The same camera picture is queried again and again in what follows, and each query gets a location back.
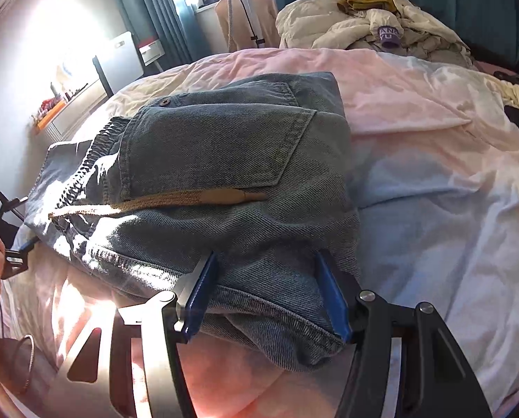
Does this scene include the pink and white blanket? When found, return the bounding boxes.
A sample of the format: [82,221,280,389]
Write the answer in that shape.
[0,46,519,418]

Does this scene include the mustard yellow garment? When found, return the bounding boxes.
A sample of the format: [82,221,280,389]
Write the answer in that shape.
[337,0,397,13]

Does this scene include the orange box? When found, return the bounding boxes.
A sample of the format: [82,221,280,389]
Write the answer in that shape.
[35,100,66,130]

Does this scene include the pile of light clothes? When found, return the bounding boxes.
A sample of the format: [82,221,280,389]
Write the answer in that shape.
[276,0,473,68]

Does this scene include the person's left forearm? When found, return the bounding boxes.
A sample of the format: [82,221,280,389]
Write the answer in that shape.
[0,311,56,403]

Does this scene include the beige hanging garment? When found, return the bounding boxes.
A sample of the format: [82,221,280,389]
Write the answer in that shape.
[214,0,280,53]

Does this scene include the white dressing table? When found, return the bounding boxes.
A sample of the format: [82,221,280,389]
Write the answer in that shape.
[33,76,112,142]

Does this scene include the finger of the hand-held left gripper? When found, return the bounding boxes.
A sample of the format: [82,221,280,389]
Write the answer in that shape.
[0,192,29,219]
[0,238,39,280]

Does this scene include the white bedside table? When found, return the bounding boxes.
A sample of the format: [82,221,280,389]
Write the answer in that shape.
[138,39,164,72]

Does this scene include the grey-blue denim jeans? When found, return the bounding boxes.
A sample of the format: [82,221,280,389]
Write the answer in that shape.
[24,71,361,373]

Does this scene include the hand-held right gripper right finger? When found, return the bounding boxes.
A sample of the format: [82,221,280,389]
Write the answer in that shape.
[314,249,493,418]

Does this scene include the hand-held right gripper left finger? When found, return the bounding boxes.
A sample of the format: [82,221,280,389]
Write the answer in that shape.
[57,250,220,418]

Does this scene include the narrow teal curtain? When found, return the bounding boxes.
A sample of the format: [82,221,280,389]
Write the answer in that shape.
[107,0,203,68]

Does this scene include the group of cosmetic bottles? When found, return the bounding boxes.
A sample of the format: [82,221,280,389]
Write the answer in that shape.
[39,76,90,114]

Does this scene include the thin bracelet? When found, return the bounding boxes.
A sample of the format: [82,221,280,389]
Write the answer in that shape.
[9,334,36,395]

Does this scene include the garment steamer stand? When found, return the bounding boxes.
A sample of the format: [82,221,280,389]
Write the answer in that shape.
[222,0,266,51]

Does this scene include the grey garment with purple print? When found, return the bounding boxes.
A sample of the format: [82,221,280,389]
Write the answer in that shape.
[351,22,475,68]

